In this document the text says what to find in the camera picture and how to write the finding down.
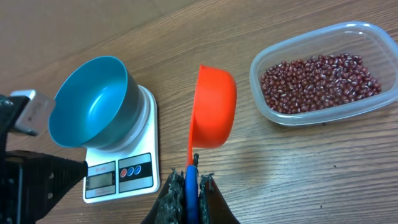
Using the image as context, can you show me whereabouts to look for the clear plastic container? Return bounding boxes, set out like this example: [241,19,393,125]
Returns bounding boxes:
[249,21,397,126]

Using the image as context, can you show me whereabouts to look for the red adzuki beans pile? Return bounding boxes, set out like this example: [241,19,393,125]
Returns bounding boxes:
[260,53,382,114]

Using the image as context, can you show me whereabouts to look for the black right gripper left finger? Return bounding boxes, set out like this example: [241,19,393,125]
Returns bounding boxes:
[141,169,185,224]

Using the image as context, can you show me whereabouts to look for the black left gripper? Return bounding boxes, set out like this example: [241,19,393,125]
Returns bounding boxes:
[0,149,89,224]

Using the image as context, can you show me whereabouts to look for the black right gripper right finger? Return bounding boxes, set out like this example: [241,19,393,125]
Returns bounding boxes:
[198,173,239,224]

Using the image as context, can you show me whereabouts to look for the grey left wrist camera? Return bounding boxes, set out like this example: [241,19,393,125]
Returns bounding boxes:
[11,90,55,136]

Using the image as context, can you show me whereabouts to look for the white digital kitchen scale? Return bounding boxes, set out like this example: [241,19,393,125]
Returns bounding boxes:
[83,86,160,203]

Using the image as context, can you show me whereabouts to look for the teal plastic bowl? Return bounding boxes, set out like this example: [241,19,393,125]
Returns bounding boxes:
[49,56,142,147]

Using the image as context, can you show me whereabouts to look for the orange scoop with blue handle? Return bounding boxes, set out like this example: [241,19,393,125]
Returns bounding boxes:
[185,65,237,223]

